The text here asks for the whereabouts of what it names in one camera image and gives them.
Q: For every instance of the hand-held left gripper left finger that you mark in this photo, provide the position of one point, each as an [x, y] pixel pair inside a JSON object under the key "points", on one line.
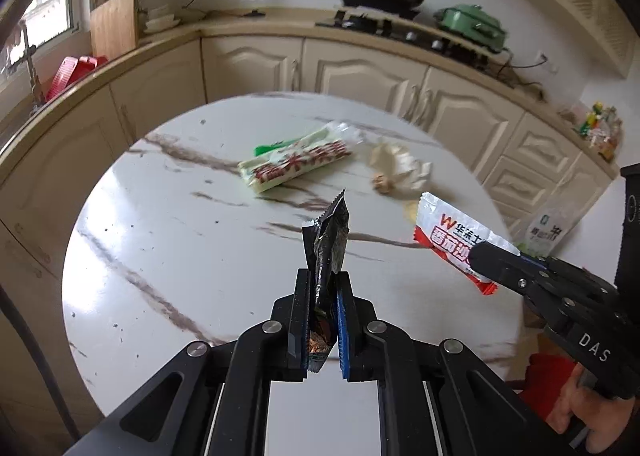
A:
{"points": [[300, 326]]}

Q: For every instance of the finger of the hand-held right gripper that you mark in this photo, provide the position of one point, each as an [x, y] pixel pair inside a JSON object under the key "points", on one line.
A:
{"points": [[570, 273], [500, 266]]}

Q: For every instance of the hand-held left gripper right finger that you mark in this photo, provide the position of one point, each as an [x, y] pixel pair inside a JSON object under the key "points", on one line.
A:
{"points": [[343, 331]]}

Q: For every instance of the red white sachet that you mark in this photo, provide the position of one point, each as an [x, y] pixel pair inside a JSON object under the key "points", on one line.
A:
{"points": [[445, 231]]}

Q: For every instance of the black snack wrapper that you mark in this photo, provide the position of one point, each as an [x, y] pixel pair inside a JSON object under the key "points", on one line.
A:
{"points": [[327, 246]]}

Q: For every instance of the person's right hand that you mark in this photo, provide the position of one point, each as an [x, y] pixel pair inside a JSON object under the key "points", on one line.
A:
{"points": [[567, 408]]}

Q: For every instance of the white rice bag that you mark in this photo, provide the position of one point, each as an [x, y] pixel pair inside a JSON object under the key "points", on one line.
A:
{"points": [[547, 233]]}

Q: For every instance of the red floor bag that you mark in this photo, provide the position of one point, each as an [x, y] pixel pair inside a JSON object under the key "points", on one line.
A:
{"points": [[547, 373]]}

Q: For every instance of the crumpled clear plastic bag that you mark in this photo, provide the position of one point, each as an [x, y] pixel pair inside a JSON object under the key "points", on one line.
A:
{"points": [[400, 164]]}

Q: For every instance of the colourful snack packets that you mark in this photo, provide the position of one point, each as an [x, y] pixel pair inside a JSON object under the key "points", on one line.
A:
{"points": [[602, 129]]}

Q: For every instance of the pale green snack wrapper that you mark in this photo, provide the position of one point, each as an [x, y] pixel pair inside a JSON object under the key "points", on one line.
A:
{"points": [[295, 164]]}

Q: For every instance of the green electric pot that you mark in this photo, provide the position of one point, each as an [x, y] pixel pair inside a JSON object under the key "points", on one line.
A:
{"points": [[470, 26]]}

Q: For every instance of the cream kitchen base cabinets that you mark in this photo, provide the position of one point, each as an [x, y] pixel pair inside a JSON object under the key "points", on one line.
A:
{"points": [[350, 71]]}

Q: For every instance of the black gas stove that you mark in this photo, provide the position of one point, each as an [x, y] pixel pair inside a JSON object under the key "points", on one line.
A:
{"points": [[400, 29]]}

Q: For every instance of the red plastic basket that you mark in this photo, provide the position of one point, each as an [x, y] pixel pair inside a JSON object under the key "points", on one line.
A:
{"points": [[75, 74]]}

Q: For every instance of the wooden cutting board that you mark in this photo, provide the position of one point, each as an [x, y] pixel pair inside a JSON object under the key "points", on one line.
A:
{"points": [[114, 24]]}

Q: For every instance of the metal faucet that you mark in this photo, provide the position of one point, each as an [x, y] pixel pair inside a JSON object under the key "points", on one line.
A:
{"points": [[31, 71]]}

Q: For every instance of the kitchen window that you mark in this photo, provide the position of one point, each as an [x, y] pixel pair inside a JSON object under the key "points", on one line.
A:
{"points": [[47, 1]]}

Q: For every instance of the cream upper wall cabinet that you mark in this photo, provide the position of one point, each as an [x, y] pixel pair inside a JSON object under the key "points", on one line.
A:
{"points": [[585, 6]]}

